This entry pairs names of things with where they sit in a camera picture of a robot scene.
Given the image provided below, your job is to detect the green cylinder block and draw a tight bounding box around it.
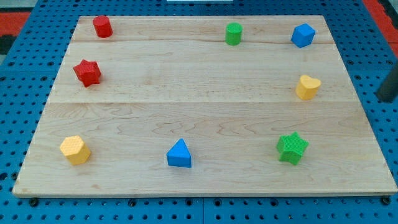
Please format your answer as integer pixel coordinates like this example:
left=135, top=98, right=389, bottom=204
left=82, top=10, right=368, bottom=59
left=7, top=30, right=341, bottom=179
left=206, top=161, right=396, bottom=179
left=224, top=22, right=243, bottom=45

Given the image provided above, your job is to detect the blue cube block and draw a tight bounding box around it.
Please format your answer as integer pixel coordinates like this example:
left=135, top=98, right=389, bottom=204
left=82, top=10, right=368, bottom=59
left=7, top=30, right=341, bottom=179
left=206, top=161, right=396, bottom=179
left=290, top=23, right=316, bottom=48

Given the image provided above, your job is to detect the green star block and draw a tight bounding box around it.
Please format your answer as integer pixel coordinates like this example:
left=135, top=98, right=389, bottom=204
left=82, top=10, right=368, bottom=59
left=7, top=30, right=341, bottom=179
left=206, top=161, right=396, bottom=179
left=276, top=132, right=309, bottom=166

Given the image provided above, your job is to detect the yellow heart block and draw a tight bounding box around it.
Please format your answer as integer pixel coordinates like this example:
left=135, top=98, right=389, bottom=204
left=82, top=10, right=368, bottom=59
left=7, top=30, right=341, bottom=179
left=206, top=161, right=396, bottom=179
left=295, top=75, right=322, bottom=100

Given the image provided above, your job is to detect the blue triangle block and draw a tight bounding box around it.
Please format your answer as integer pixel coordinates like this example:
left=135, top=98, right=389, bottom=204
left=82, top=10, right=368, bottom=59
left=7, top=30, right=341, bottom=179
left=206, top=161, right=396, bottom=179
left=166, top=139, right=192, bottom=168

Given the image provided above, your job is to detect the wooden board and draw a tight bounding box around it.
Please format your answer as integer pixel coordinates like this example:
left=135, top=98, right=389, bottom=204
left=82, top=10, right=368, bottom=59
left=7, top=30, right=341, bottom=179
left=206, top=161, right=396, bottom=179
left=13, top=16, right=397, bottom=198

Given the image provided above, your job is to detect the blue perforated table plate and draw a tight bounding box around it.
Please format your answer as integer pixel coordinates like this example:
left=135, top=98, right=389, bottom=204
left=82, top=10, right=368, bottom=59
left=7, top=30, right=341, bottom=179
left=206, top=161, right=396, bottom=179
left=1, top=1, right=397, bottom=223

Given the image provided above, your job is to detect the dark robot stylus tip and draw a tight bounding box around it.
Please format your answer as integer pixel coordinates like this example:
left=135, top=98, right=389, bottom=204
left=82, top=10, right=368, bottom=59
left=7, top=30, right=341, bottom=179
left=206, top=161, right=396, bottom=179
left=376, top=64, right=398, bottom=103

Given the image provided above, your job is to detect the red cylinder block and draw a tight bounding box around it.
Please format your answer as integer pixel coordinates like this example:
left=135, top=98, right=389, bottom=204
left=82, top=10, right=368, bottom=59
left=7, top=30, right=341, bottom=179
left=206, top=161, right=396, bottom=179
left=92, top=15, right=113, bottom=38

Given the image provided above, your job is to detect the yellow hexagon block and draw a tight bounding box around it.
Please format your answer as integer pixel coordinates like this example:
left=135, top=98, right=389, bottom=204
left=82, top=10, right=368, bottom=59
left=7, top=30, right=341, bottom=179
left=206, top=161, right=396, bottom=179
left=60, top=136, right=91, bottom=166

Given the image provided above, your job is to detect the red star block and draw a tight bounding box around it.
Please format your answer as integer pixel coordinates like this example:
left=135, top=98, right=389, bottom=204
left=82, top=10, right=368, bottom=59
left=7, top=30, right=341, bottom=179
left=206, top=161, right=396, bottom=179
left=73, top=60, right=101, bottom=87

